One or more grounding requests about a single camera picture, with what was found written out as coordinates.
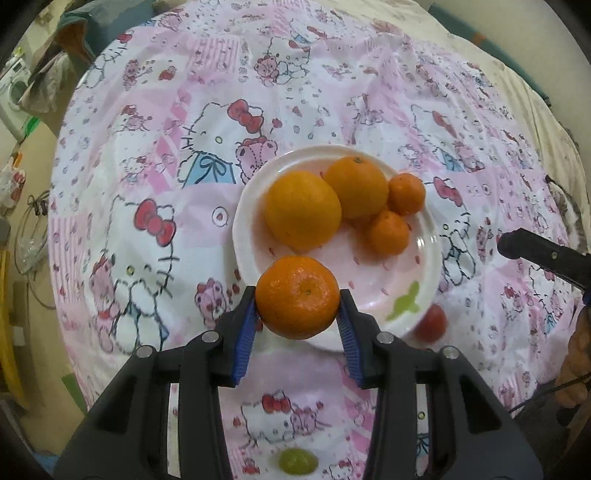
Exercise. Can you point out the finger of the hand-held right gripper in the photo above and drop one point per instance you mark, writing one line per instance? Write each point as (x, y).
(531, 249)

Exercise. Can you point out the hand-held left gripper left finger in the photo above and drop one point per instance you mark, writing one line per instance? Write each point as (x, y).
(244, 332)

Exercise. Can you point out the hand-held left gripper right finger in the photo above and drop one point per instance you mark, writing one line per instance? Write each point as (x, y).
(349, 334)

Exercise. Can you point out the white plate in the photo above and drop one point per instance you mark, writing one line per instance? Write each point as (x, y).
(369, 277)

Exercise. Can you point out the small mandarin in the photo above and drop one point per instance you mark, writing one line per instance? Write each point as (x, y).
(298, 295)
(406, 194)
(388, 233)

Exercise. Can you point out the large orange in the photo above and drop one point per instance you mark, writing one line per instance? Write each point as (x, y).
(355, 187)
(302, 210)

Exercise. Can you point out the person's right hand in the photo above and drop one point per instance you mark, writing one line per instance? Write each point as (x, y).
(577, 364)

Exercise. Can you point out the tabby cat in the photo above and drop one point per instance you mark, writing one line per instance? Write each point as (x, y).
(570, 210)

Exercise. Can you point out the red tomato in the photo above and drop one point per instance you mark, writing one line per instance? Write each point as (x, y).
(431, 323)

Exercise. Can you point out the green round fruit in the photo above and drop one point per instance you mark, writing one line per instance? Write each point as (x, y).
(298, 461)

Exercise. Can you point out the pink cartoon printed blanket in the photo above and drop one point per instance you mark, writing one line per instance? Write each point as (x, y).
(138, 138)

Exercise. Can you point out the yellow rack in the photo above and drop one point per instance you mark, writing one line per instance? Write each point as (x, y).
(7, 323)

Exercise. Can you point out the white plastic bag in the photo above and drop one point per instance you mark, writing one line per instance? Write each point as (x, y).
(9, 180)

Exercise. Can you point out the grey draped cloth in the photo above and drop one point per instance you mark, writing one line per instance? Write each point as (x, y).
(51, 78)

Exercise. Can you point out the white washing machine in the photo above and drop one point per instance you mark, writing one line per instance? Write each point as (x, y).
(14, 92)

